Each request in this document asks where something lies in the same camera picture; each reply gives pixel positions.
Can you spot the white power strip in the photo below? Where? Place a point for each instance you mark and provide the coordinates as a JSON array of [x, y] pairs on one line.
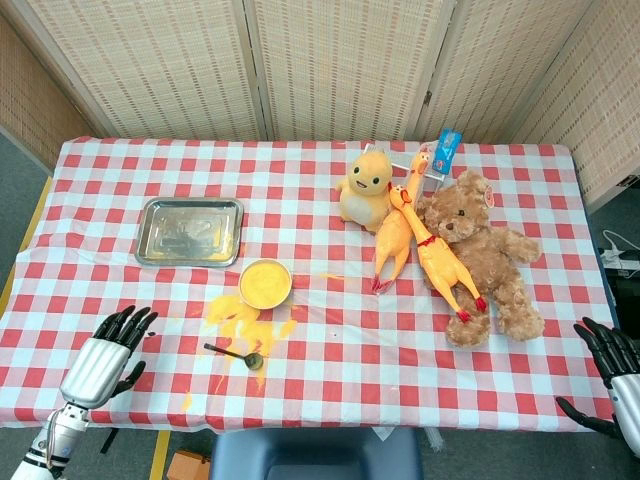
[[622, 262]]

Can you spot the yellow rubber chicken in net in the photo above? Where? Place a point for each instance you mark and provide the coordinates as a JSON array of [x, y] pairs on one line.
[[395, 240]]

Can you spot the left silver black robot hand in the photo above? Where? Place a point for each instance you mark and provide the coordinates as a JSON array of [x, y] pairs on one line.
[[95, 367]]

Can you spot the spilled yellow powder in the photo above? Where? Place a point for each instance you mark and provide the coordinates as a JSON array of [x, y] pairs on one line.
[[240, 320]]

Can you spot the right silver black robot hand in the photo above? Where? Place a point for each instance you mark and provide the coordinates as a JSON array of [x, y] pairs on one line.
[[625, 400]]

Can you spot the blue packaging card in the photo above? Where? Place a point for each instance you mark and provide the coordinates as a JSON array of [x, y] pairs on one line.
[[446, 150]]

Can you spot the bamboo folding screen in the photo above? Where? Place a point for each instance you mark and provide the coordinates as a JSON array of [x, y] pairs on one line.
[[150, 65]]

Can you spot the navy blue chair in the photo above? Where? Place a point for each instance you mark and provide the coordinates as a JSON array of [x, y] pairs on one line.
[[315, 455]]

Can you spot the yellow plush duck toy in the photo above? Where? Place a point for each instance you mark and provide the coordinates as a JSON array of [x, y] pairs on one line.
[[362, 200]]

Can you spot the orange box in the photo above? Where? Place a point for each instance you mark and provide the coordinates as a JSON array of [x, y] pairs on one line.
[[187, 465]]

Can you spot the black spoon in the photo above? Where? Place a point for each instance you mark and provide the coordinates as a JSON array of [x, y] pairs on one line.
[[252, 361]]

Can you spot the red white checked tablecloth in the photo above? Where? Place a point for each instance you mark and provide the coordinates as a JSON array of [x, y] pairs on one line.
[[320, 360]]

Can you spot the black box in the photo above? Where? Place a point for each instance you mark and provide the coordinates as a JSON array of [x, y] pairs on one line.
[[625, 295]]

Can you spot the brown teddy bear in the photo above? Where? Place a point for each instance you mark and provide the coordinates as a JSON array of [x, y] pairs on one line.
[[490, 250]]

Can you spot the stainless steel tray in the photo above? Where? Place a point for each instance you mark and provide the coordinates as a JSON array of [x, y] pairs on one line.
[[187, 232]]

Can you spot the off-white bowl with yellow powder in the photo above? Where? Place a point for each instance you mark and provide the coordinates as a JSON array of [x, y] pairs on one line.
[[265, 285]]

